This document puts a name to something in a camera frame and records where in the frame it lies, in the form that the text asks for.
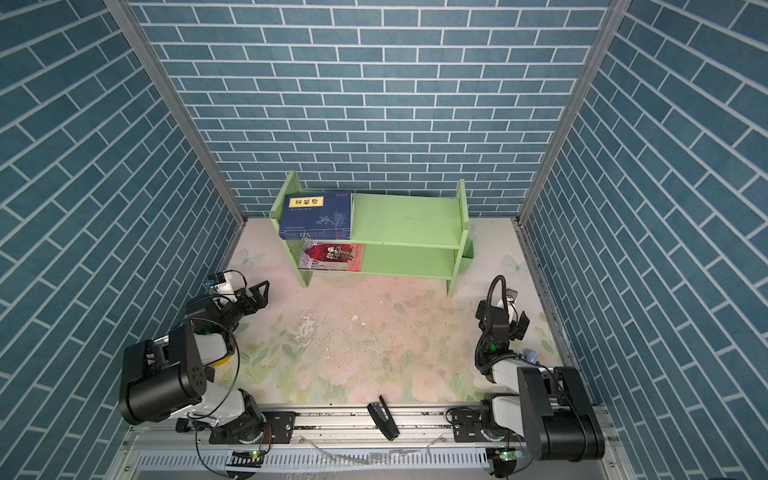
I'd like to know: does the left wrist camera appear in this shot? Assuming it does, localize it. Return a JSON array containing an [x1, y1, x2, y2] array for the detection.
[[205, 269, 248, 302]]

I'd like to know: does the red Hamlet picture book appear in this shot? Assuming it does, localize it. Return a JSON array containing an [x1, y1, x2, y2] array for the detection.
[[298, 241, 364, 272]]

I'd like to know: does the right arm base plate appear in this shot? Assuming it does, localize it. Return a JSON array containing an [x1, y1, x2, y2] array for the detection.
[[444, 406, 509, 443]]

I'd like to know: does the black stapler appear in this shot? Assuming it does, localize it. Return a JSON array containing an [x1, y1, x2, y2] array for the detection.
[[367, 396, 400, 441]]

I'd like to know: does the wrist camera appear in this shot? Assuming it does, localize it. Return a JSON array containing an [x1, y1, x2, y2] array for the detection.
[[205, 269, 248, 302], [505, 288, 519, 323]]

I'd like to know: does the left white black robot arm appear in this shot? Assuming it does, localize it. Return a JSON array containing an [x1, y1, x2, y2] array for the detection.
[[118, 279, 270, 444]]

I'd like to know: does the yellow pen cup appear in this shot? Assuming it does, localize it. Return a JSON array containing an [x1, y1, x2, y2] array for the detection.
[[211, 355, 235, 368]]

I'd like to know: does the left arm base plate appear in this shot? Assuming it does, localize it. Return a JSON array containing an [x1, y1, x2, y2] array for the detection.
[[209, 411, 297, 445]]

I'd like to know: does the green wooden two-tier shelf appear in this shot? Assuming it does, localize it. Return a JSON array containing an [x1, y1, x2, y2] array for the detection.
[[269, 172, 470, 292]]

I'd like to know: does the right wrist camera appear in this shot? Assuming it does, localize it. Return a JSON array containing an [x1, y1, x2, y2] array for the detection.
[[505, 288, 519, 323]]

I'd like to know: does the small light blue object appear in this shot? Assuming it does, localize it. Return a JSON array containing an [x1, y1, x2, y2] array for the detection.
[[523, 349, 539, 365]]

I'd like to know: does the blue book yellow label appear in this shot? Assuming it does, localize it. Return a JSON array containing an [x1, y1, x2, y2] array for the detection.
[[279, 231, 351, 242]]

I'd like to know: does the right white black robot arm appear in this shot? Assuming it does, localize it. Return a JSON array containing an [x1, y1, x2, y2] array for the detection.
[[474, 275, 606, 462]]

